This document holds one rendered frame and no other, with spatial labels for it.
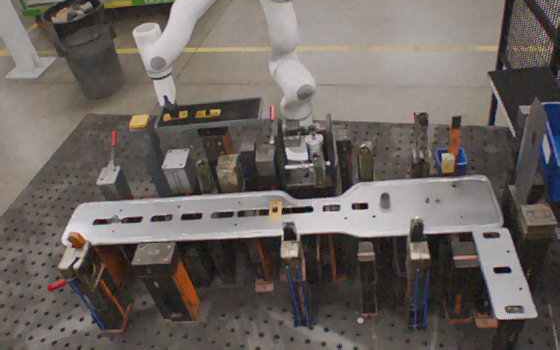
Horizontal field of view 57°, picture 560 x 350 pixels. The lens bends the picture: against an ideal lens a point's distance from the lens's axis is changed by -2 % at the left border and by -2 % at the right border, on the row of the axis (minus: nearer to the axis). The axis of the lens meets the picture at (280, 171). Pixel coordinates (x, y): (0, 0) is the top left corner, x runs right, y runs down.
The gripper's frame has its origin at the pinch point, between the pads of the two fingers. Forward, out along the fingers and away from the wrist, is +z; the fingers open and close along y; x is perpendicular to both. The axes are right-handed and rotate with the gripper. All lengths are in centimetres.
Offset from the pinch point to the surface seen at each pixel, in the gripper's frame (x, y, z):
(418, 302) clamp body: 66, 69, 36
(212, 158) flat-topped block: 9.0, 5.1, 20.0
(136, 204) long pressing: -17.0, 24.2, 18.4
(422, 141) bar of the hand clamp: 78, 32, 7
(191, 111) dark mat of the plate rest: 5.6, -1.2, 2.5
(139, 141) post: -15.4, 1.1, 9.4
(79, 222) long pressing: -36.3, 28.0, 18.4
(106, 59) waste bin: -95, -231, 87
